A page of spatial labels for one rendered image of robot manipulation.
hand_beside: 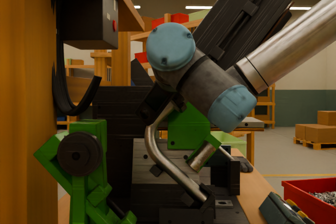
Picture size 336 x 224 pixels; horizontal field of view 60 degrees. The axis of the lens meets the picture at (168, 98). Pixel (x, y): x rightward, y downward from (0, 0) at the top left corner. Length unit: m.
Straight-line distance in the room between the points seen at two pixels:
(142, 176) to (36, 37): 0.43
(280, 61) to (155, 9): 9.59
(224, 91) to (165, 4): 9.73
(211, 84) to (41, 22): 0.41
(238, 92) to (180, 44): 0.11
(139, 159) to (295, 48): 0.48
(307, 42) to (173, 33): 0.25
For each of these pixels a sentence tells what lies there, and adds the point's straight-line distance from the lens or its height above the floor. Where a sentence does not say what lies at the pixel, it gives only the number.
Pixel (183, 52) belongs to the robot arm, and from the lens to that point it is 0.43.
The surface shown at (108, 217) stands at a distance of 0.58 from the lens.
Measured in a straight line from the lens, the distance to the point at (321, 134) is 6.81.
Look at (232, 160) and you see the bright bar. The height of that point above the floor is 1.01.
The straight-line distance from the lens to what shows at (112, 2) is 0.87.
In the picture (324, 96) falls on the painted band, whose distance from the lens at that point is 11.22.
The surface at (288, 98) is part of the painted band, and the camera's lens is 10.66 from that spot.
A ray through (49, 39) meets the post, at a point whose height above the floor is 1.34.
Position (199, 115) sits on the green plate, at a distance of 0.79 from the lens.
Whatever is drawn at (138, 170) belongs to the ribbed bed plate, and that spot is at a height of 1.01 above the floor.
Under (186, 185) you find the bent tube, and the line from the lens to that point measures 0.75.
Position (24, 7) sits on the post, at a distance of 0.65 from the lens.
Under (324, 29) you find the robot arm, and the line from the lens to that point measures 0.58.
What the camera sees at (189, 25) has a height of 2.05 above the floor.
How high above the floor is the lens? 1.23
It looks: 1 degrees down
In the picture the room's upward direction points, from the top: straight up
